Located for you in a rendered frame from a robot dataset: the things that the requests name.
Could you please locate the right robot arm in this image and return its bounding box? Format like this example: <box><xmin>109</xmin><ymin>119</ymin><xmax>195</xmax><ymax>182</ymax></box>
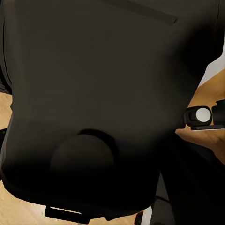
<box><xmin>177</xmin><ymin>99</ymin><xmax>225</xmax><ymax>132</ymax></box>

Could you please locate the digital camera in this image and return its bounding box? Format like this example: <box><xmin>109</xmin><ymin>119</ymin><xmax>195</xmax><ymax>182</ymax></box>
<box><xmin>0</xmin><ymin>0</ymin><xmax>225</xmax><ymax>225</ymax></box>

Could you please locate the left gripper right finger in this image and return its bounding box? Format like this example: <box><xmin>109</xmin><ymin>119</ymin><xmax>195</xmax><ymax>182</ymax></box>
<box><xmin>161</xmin><ymin>133</ymin><xmax>225</xmax><ymax>225</ymax></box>

